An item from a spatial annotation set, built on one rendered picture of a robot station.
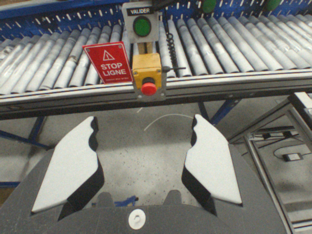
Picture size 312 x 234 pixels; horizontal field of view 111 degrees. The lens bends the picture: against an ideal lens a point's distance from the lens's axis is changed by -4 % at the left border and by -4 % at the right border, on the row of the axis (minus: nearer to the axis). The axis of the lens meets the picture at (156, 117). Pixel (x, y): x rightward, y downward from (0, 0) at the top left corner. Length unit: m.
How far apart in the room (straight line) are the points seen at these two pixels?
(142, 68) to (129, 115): 0.99
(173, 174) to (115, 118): 0.79
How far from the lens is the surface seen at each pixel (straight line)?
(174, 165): 1.07
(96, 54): 0.36
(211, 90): 0.53
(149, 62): 0.32
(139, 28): 0.29
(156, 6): 0.26
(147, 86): 0.28
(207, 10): 0.93
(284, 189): 1.44
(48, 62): 0.79
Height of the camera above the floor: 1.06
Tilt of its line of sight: 61 degrees down
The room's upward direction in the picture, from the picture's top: 5 degrees counter-clockwise
